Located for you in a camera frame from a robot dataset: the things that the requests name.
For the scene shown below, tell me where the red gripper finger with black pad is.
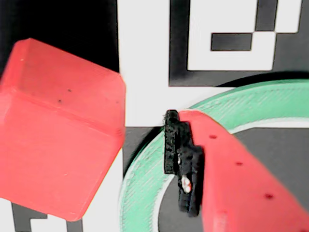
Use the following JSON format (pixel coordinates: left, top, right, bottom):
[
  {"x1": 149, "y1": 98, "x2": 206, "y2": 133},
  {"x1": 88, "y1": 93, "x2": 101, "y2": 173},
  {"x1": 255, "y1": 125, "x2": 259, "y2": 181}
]
[{"x1": 164, "y1": 110, "x2": 309, "y2": 232}]

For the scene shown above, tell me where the red cube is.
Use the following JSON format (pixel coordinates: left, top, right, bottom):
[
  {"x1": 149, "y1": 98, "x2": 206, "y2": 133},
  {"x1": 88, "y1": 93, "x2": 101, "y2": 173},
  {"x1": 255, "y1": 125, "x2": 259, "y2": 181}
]
[{"x1": 0, "y1": 38, "x2": 126, "y2": 222}]

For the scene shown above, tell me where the black white marker checkerboard mat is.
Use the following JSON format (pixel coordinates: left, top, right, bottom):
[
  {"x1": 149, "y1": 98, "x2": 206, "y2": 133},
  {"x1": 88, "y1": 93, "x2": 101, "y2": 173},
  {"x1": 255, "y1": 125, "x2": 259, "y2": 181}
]
[{"x1": 0, "y1": 0, "x2": 309, "y2": 232}]

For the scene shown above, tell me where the green flat ring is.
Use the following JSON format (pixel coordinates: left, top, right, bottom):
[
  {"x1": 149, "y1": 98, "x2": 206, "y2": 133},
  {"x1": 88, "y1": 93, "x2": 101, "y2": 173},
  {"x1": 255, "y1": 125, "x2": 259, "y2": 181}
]
[{"x1": 119, "y1": 79, "x2": 309, "y2": 232}]

